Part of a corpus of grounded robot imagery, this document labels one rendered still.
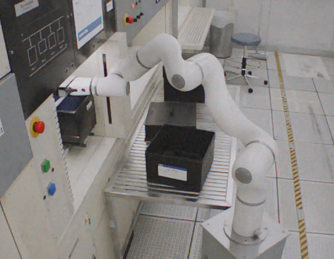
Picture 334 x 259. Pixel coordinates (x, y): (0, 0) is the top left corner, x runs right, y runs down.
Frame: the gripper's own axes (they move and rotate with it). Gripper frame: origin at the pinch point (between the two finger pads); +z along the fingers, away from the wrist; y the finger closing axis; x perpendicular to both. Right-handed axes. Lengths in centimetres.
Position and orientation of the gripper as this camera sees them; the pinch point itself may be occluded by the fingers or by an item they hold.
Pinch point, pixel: (62, 84)
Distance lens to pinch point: 176.7
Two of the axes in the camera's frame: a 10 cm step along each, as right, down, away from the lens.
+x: 0.0, -8.4, -5.5
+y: 1.8, -5.4, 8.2
